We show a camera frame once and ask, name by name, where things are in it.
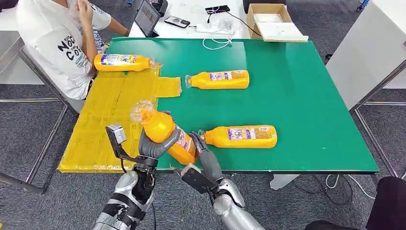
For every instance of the black power bank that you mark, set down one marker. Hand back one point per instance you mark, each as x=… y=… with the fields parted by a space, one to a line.
x=218 y=9

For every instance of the white table with steel legs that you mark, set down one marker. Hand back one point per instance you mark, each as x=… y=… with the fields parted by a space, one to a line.
x=364 y=54

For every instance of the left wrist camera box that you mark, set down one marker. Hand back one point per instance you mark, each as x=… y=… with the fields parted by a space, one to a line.
x=116 y=135

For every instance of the black chair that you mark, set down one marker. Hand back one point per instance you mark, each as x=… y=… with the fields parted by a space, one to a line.
x=390 y=206

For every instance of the yellow sheet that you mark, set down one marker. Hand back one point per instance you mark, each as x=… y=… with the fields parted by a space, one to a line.
x=108 y=108

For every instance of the black device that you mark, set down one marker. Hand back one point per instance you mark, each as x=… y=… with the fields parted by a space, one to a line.
x=161 y=5

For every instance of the black smartphone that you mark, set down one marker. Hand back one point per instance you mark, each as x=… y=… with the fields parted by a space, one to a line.
x=177 y=21

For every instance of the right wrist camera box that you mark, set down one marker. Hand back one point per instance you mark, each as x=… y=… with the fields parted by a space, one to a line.
x=196 y=181

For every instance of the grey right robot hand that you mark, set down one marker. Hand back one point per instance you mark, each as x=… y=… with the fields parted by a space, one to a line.
x=209 y=163

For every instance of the white box lid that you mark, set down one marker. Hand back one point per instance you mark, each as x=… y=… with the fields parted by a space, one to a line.
x=282 y=31

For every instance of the green mat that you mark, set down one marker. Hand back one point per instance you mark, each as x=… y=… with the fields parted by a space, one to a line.
x=301 y=111

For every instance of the cardboard box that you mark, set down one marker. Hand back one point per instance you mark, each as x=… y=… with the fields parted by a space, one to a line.
x=252 y=22

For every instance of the white table foot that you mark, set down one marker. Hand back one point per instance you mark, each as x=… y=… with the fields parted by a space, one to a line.
x=282 y=181

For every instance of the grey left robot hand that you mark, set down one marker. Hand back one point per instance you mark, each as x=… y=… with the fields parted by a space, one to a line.
x=152 y=147

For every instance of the black tablet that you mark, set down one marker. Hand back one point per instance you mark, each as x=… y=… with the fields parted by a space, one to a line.
x=147 y=17

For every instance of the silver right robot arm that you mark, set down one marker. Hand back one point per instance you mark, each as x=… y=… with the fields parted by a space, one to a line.
x=233 y=209

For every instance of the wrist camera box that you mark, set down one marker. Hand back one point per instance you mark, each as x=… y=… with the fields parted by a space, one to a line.
x=196 y=181
x=116 y=135

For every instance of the orange drink bottle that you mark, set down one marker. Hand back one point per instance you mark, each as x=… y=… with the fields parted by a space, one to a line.
x=161 y=128
x=203 y=81
x=222 y=138
x=120 y=63

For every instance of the white power strip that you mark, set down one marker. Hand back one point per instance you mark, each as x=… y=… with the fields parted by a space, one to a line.
x=219 y=28

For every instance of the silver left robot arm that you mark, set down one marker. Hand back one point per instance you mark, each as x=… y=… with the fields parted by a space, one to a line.
x=127 y=203

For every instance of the steel frame table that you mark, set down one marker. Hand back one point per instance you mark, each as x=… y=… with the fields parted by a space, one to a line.
x=9 y=47

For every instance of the person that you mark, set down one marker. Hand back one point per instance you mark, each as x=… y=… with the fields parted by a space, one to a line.
x=54 y=44

